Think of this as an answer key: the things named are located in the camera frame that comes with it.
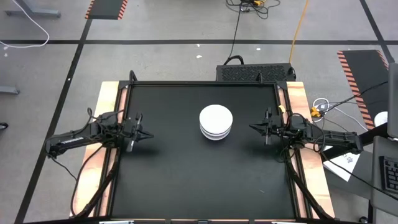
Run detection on white floor cable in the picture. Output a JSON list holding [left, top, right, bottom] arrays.
[[0, 0, 50, 49]]

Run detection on short grey desk foot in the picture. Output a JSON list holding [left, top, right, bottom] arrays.
[[0, 85, 21, 95]]

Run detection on white paper sheet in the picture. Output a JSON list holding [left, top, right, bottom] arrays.
[[323, 146, 361, 183]]

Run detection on grey desk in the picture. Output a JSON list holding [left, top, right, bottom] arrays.
[[369, 135, 398, 224]]

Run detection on white cable with adapter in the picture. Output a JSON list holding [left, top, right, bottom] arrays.
[[312, 97, 368, 132]]

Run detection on thin black cable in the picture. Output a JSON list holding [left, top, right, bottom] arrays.
[[323, 80, 389, 113]]

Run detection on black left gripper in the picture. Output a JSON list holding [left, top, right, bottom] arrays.
[[118, 112, 154, 152]]

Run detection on single white plate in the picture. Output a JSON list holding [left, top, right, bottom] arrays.
[[199, 104, 234, 135]]

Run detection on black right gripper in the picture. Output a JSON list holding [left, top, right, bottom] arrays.
[[249, 108, 289, 146]]

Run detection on black keyboard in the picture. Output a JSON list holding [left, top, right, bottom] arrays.
[[379, 155, 398, 194]]

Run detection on white cup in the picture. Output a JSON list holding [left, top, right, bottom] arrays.
[[374, 111, 389, 128]]

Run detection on small hazard-striped black mat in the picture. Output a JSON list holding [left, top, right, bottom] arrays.
[[85, 0, 129, 21]]

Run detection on large computer monitor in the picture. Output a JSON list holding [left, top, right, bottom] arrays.
[[387, 62, 398, 139]]

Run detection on tangled black cables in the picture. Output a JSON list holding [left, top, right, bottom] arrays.
[[226, 0, 281, 20]]

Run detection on yellow cable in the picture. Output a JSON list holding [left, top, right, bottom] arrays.
[[288, 0, 310, 64]]

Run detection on long grey desk foot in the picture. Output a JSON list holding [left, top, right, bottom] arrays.
[[4, 0, 62, 18]]

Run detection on black floor cable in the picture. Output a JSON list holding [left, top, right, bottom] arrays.
[[223, 6, 244, 66]]

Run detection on black perforated computer tower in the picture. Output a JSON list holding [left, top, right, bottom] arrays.
[[216, 63, 297, 83]]

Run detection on large hazard-striped black mat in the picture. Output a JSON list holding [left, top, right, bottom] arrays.
[[336, 49, 390, 131]]

